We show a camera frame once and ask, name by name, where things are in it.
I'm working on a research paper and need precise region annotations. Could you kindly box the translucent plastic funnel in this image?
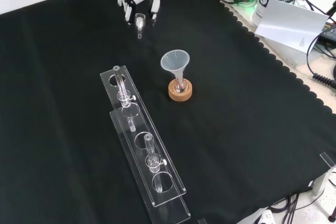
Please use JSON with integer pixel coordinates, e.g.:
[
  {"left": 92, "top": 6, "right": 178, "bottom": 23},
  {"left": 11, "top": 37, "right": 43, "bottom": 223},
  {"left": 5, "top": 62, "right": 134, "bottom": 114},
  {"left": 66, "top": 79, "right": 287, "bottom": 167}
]
[{"left": 160, "top": 49, "right": 191, "bottom": 88}]

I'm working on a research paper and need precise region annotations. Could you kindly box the small round-bottom glass flask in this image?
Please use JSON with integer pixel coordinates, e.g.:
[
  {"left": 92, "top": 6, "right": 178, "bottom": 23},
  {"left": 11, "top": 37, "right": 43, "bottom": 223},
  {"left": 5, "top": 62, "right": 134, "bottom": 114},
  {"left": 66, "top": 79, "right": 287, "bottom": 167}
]
[{"left": 173, "top": 76, "right": 188, "bottom": 94}]

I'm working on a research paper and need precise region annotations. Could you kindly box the clear acrylic funnel stand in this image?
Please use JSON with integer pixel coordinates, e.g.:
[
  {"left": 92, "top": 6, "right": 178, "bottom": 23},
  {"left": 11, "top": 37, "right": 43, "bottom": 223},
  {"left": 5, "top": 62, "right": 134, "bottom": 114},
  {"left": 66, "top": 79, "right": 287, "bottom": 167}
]
[{"left": 99, "top": 65, "right": 192, "bottom": 224}]

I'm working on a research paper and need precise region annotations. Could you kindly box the white paper sheet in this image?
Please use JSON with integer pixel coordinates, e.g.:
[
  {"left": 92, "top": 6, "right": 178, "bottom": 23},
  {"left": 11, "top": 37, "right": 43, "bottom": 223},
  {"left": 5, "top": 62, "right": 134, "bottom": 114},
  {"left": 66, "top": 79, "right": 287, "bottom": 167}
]
[{"left": 254, "top": 0, "right": 330, "bottom": 53}]

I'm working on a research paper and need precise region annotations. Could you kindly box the black bench cloth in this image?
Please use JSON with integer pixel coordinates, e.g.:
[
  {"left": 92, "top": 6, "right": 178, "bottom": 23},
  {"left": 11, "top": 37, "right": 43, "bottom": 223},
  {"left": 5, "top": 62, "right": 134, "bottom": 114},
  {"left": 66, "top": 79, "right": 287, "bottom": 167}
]
[{"left": 0, "top": 0, "right": 336, "bottom": 224}]

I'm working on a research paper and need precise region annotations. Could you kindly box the black power adapter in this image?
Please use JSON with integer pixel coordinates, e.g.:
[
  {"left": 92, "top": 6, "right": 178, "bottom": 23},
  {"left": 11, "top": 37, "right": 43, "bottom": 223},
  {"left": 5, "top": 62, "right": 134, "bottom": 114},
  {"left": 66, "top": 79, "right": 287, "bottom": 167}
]
[{"left": 318, "top": 21, "right": 336, "bottom": 42}]

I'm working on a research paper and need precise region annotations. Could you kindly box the white power strip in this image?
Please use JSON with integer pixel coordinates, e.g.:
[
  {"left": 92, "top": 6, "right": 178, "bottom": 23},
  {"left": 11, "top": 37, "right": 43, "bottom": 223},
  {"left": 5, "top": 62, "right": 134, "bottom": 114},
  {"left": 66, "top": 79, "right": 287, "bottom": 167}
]
[{"left": 255, "top": 209, "right": 276, "bottom": 224}]

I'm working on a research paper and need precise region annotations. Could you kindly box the cork ring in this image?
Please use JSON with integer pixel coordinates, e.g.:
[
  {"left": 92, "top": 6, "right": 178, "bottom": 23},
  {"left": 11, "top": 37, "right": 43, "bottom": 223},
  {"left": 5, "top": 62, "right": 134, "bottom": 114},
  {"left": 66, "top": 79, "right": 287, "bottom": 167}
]
[{"left": 167, "top": 78, "right": 194, "bottom": 102}]

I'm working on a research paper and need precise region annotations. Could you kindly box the dark blue cable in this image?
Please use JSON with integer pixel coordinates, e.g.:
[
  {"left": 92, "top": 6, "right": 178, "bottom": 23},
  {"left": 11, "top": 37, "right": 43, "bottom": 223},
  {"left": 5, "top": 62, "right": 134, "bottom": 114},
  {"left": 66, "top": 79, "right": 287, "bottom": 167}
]
[{"left": 305, "top": 31, "right": 336, "bottom": 78}]

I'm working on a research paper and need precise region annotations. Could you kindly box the black coiled cable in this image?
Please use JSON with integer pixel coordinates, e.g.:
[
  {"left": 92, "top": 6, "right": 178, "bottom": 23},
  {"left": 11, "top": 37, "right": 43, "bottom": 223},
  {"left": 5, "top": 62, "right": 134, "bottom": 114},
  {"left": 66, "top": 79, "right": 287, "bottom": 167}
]
[{"left": 312, "top": 73, "right": 336, "bottom": 89}]

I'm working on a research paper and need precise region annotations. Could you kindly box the clear acrylic bracket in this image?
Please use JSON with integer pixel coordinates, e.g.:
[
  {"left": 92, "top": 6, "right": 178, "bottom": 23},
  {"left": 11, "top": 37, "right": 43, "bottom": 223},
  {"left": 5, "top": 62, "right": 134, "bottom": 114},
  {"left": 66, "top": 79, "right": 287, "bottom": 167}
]
[{"left": 311, "top": 152, "right": 336, "bottom": 196}]

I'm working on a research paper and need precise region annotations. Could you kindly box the black floor cable bundle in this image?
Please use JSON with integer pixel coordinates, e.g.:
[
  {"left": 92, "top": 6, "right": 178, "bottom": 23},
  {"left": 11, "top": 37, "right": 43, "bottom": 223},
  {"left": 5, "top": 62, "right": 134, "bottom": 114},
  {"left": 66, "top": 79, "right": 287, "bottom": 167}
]
[{"left": 269, "top": 191, "right": 303, "bottom": 224}]

